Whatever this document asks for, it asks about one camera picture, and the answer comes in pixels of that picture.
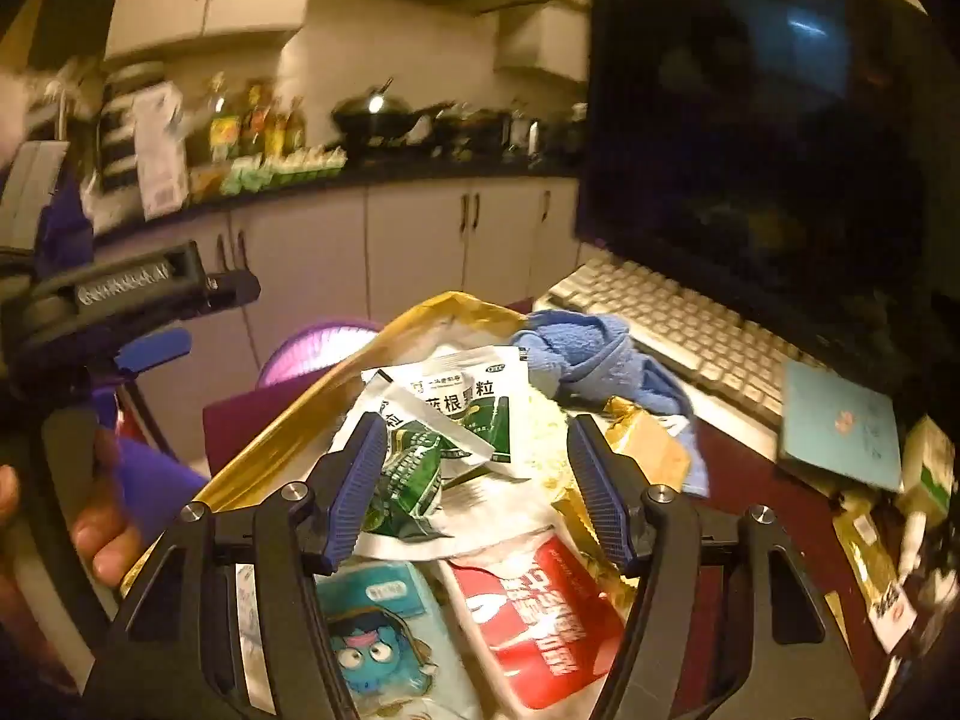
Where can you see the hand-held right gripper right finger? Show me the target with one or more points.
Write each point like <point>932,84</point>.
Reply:
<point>600,499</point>

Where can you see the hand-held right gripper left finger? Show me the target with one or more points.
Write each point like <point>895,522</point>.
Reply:
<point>358,491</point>

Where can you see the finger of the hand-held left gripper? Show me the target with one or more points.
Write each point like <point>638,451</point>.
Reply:
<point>229,290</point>
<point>154,351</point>

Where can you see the green white medicine sachet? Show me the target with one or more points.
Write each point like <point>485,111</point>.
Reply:
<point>409,499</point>
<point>461,401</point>

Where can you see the light blue frayed cloth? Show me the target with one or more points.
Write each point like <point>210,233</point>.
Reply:
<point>694,457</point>

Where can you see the light blue cartoon packet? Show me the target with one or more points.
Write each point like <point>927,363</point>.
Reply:
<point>375,615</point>

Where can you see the red white packet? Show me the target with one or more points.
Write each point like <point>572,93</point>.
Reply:
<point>540,615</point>

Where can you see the blue terry towel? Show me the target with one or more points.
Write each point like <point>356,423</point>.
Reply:
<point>592,360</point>

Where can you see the person's left hand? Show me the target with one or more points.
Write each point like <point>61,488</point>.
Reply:
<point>105,532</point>

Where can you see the purple stool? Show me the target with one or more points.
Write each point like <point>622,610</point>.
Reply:
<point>315,356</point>

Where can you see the row of green packages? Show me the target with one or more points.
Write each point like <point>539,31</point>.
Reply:
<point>285,169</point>

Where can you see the white paper bag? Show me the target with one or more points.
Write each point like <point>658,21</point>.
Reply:
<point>161,154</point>

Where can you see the black white striped container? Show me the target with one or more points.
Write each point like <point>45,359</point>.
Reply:
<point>118,131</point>

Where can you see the beige keyboard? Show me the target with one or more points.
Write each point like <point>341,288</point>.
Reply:
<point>675,330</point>

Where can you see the white lower cabinets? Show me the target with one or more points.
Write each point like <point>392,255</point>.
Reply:
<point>412,247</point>

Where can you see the black wok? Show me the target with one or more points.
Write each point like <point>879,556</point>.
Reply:
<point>375,116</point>

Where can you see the light blue notebook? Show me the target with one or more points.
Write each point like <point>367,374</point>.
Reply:
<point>840,427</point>

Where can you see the gold packet with white end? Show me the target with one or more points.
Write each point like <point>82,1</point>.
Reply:
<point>870,570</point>

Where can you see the dark cooking pot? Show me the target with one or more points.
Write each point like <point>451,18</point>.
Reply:
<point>469,127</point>

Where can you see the small white bottle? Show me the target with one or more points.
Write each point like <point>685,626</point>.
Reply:
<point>911,540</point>

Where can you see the green white medicine box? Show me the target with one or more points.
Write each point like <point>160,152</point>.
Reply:
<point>930,472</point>

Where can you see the metal kettle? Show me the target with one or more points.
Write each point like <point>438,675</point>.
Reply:
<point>526,133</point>

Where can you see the black monitor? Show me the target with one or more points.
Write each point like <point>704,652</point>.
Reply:
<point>750,127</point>

